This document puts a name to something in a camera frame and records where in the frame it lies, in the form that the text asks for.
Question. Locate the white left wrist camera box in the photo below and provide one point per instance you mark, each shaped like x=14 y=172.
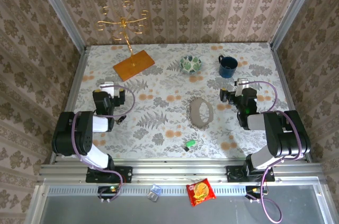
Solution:
x=107 y=88

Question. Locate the wide aluminium base rail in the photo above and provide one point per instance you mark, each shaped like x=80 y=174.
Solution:
x=174 y=171

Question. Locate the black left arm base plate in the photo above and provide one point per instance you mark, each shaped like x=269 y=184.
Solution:
x=127 y=173

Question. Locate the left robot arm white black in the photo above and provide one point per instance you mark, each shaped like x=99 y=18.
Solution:
x=66 y=134

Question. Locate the green capped key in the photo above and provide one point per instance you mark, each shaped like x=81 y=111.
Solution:
x=190 y=143

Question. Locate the red snack packet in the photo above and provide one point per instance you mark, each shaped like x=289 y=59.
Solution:
x=201 y=192

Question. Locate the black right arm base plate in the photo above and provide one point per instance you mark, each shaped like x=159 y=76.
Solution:
x=233 y=173

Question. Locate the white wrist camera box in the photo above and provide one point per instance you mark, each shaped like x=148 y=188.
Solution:
x=107 y=88
x=242 y=86

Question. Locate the clear plastic packet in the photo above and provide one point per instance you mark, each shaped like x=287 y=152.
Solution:
x=154 y=193

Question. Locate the grey metal tray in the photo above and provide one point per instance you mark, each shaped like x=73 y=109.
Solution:
x=225 y=213

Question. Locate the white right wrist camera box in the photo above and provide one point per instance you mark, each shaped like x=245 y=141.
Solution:
x=242 y=86

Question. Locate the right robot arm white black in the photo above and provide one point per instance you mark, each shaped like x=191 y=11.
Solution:
x=288 y=134

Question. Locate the aluminium table edge rail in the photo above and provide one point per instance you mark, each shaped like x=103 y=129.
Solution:
x=283 y=75
x=74 y=86

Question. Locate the small black controller board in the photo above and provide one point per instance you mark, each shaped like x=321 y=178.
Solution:
x=254 y=190
x=108 y=189

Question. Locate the aluminium frame post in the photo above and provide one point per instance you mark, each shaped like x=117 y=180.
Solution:
x=60 y=9
x=293 y=9

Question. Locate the dark blue mug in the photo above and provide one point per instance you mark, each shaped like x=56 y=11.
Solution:
x=227 y=69

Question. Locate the green leaf pattern bowl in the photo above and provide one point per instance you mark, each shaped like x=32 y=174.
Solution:
x=190 y=64

